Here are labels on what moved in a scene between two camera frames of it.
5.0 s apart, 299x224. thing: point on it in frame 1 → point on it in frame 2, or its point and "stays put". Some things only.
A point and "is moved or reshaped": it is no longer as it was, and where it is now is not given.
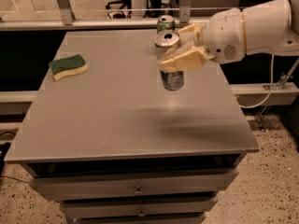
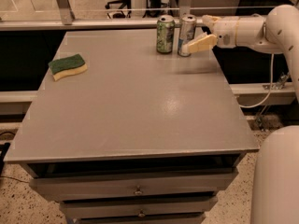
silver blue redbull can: [164, 42] is moved or reshaped
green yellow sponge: [65, 66] stays put
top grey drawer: [81, 186] stays put
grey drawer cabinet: [106, 141] stays put
